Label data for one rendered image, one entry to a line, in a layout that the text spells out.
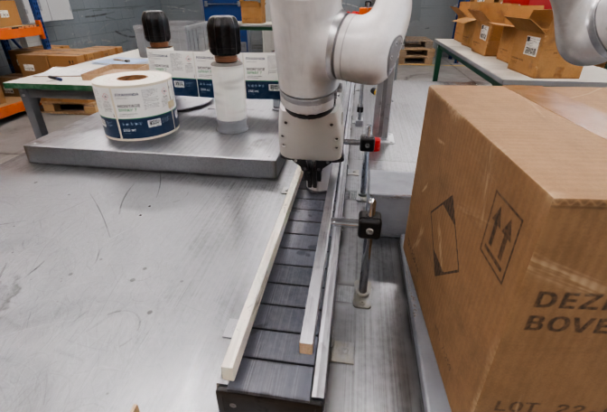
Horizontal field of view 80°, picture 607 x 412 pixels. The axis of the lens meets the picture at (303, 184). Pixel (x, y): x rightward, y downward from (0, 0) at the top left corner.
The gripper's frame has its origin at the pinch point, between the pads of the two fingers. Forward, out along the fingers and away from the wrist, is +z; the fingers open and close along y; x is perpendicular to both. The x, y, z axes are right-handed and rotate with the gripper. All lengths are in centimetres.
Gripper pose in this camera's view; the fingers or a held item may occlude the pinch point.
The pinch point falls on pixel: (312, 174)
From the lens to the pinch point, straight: 63.7
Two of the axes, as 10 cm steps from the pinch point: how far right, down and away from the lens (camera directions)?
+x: -1.4, 7.4, -6.6
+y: -9.9, -0.7, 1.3
